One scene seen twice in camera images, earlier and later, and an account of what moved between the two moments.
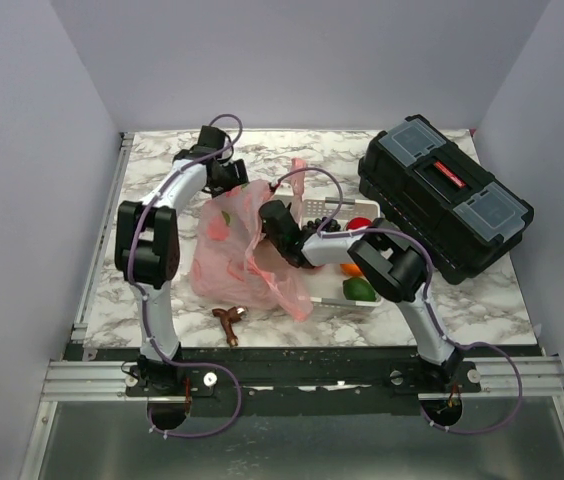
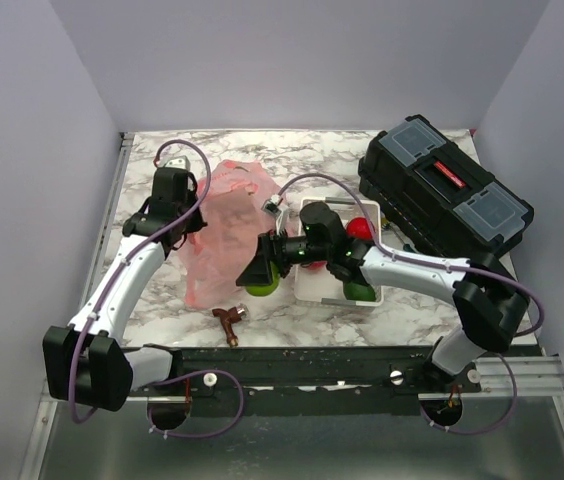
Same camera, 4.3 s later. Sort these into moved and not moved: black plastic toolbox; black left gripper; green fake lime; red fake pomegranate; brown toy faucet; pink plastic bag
Moved: pink plastic bag; black left gripper
Not moved: black plastic toolbox; green fake lime; red fake pomegranate; brown toy faucet
